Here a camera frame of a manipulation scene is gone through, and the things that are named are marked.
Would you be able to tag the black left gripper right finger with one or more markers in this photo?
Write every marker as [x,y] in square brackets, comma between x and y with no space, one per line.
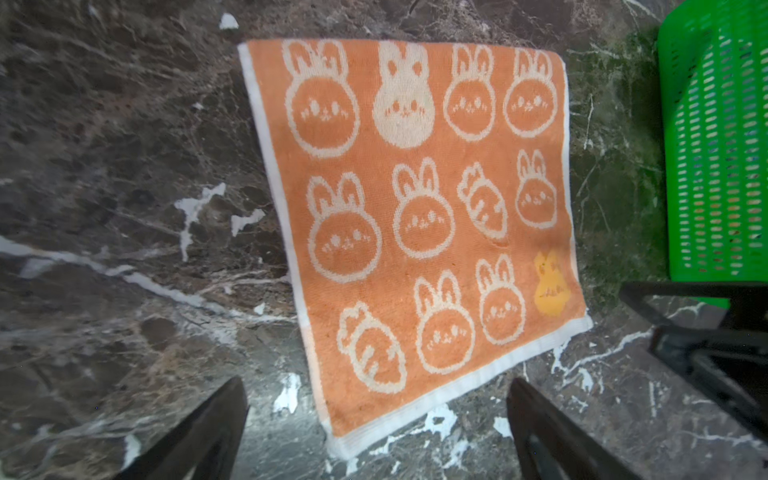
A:
[550,446]

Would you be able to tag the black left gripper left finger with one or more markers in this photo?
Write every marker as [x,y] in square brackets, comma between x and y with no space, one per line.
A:
[204,445]

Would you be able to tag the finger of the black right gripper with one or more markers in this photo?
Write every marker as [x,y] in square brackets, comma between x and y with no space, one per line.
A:
[729,367]
[747,301]

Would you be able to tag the green plastic basket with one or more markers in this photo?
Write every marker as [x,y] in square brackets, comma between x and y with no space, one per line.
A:
[713,78]

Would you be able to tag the orange bunny towel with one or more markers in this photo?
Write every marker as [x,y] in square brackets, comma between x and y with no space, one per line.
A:
[423,195]

